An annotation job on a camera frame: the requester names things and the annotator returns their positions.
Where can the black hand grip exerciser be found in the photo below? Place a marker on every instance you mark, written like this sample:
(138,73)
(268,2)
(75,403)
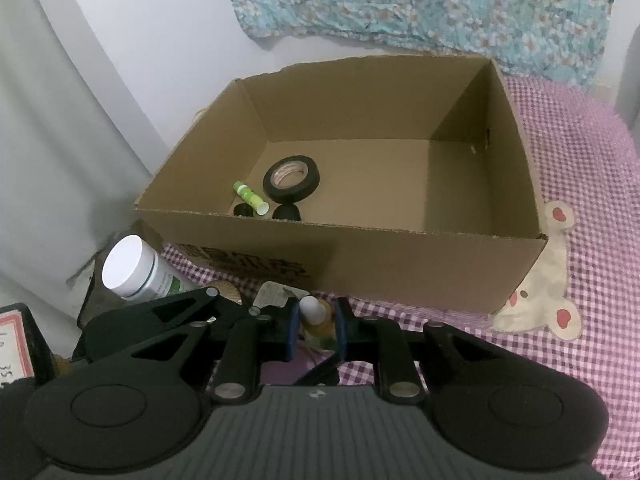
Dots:
(287,212)

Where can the purple checkered tablecloth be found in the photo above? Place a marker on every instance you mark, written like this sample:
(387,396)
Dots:
(590,210)

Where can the teal floral cloth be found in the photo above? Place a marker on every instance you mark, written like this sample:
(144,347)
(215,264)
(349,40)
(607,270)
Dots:
(425,0)

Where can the purple plastic lid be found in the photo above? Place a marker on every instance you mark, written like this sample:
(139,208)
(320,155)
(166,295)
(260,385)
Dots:
(280,372)

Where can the white pill bottle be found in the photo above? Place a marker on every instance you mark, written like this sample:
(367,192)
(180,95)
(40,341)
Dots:
(130,265)

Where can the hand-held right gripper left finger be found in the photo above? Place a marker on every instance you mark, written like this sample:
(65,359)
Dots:
(292,330)

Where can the brown cardboard box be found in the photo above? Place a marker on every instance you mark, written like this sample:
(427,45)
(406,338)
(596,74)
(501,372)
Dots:
(400,270)

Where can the gold lid dark jar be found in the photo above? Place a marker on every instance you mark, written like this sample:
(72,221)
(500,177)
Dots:
(227,292)

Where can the green glue stick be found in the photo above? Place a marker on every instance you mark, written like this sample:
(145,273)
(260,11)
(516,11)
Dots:
(248,196)

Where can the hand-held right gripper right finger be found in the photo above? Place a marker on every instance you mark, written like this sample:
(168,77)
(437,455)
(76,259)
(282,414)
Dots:
(342,330)

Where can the white charger plug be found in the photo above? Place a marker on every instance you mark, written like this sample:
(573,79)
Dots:
(272,292)

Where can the black tape roll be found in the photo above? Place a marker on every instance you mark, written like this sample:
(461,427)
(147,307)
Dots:
(305,187)

